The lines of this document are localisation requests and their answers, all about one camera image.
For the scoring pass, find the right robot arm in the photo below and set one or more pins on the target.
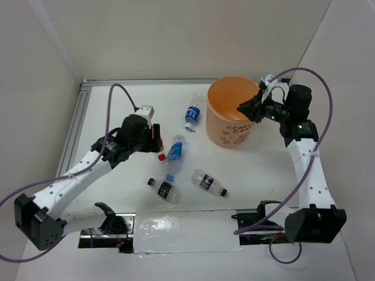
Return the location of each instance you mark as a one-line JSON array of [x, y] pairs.
[[317, 219]]

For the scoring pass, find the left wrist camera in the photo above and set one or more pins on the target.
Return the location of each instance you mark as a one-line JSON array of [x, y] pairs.
[[145, 111]]

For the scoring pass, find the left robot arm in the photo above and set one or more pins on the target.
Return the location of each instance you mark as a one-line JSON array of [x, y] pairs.
[[39, 216]]

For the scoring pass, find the red label clear bottle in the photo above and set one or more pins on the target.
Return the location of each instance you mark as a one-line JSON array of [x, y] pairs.
[[161, 156]]

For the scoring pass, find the blue label bottle white neck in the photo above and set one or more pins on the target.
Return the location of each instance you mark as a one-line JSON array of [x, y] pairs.
[[194, 111]]

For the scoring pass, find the blue label bottle blue cap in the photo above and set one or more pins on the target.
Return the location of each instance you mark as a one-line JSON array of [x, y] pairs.
[[174, 157]]

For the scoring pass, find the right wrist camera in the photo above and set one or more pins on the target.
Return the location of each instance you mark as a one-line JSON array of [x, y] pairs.
[[268, 84]]

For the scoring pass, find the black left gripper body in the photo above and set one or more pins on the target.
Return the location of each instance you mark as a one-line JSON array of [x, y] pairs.
[[145, 143]]

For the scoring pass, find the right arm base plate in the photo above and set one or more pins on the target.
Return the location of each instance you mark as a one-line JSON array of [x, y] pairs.
[[261, 235]]

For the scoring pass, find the aluminium table edge rail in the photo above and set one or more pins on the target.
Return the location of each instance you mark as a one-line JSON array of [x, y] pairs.
[[259, 169]]

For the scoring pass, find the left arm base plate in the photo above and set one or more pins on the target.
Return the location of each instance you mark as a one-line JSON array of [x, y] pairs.
[[119, 237]]

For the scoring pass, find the orange plastic bin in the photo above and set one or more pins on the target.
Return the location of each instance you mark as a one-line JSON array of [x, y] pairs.
[[226, 126]]

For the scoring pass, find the white taped cover sheet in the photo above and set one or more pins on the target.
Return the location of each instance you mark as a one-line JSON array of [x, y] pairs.
[[185, 232]]

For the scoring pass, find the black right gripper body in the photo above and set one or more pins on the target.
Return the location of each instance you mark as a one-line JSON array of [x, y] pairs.
[[276, 112]]

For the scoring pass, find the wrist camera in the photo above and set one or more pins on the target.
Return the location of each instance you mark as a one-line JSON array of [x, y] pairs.
[[145, 111], [268, 84]]

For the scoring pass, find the dark label bottle black cap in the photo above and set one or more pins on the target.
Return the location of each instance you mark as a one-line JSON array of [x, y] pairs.
[[207, 183]]

